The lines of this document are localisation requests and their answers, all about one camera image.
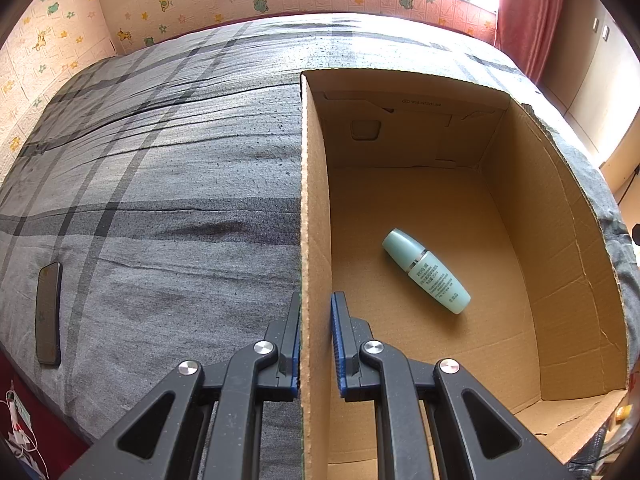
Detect red curtain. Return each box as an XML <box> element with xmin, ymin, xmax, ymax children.
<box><xmin>495</xmin><ymin>0</ymin><xmax>571</xmax><ymax>86</ymax></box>

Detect grey plaid bed sheet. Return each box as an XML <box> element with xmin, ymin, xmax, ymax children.
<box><xmin>0</xmin><ymin>12</ymin><xmax>640</xmax><ymax>480</ymax></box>

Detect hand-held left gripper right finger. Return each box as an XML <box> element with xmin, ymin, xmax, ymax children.
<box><xmin>330</xmin><ymin>291</ymin><xmax>576</xmax><ymax>480</ymax></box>

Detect brown cardboard box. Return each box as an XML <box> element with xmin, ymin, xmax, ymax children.
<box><xmin>298</xmin><ymin>69</ymin><xmax>630</xmax><ymax>480</ymax></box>

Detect beige wardrobe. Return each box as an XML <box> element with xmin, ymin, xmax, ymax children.
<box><xmin>540</xmin><ymin>0</ymin><xmax>640</xmax><ymax>206</ymax></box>

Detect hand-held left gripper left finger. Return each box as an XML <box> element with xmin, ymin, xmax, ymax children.
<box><xmin>59</xmin><ymin>291</ymin><xmax>302</xmax><ymax>480</ymax></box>

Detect black smartphone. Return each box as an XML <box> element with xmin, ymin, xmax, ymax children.
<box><xmin>36</xmin><ymin>261</ymin><xmax>64</xmax><ymax>365</ymax></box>

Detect green lotion bottle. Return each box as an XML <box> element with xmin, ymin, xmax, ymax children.
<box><xmin>382</xmin><ymin>228</ymin><xmax>472</xmax><ymax>315</ymax></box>

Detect white charger cables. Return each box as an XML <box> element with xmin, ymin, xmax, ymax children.
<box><xmin>0</xmin><ymin>380</ymin><xmax>41</xmax><ymax>466</ymax></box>

